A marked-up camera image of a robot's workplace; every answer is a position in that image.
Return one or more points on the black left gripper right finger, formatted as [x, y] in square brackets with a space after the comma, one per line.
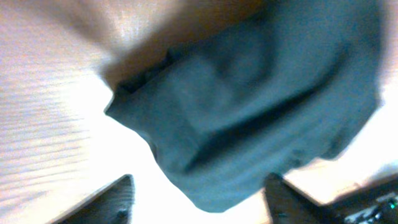
[288, 206]

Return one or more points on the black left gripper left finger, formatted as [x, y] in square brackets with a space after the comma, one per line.
[112, 205]

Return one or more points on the black Sydrogen t-shirt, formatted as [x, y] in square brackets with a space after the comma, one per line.
[295, 82]

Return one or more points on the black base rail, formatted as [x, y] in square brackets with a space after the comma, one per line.
[372, 204]

